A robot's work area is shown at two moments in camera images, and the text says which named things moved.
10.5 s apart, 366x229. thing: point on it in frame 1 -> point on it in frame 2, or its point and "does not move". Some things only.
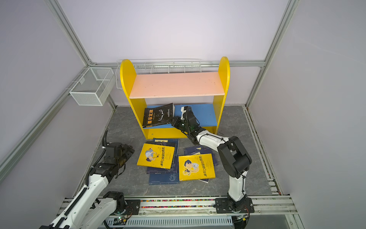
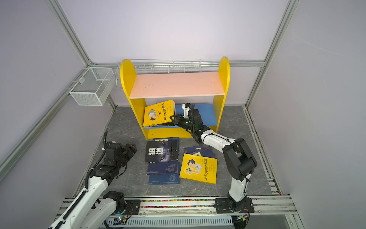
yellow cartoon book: x=156 y=156 -> x=158 y=113
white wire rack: x=143 y=67 does not move
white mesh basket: x=92 y=86 does not move
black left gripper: x=128 y=150 does not move
